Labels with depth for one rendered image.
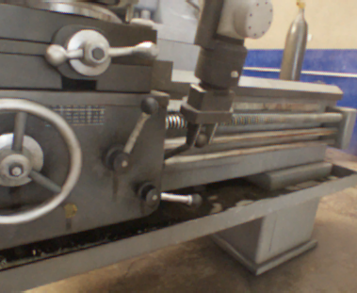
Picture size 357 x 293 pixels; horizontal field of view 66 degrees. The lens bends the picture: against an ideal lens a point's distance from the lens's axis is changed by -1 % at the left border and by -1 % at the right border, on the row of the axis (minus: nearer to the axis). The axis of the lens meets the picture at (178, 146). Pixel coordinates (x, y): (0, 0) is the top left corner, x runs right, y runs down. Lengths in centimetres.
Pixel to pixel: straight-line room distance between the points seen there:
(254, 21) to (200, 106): 17
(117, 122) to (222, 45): 25
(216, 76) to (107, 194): 33
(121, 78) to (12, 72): 19
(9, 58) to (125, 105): 21
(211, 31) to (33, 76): 30
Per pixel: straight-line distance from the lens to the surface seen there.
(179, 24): 98
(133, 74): 58
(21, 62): 53
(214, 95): 53
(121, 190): 64
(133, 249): 73
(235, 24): 50
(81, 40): 49
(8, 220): 52
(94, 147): 58
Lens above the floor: 85
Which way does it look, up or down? 15 degrees down
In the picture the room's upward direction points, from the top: 5 degrees clockwise
